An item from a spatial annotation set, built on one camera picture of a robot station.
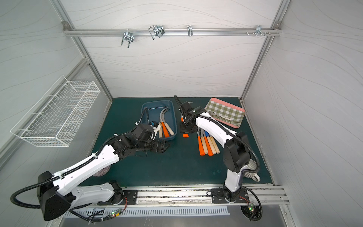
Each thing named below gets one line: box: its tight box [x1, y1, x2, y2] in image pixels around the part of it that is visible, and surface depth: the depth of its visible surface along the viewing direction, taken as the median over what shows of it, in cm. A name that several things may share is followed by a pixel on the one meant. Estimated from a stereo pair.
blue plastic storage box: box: [140, 99, 178, 141], surface depth 109 cm
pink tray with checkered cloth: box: [204, 97, 246, 129], surface depth 113 cm
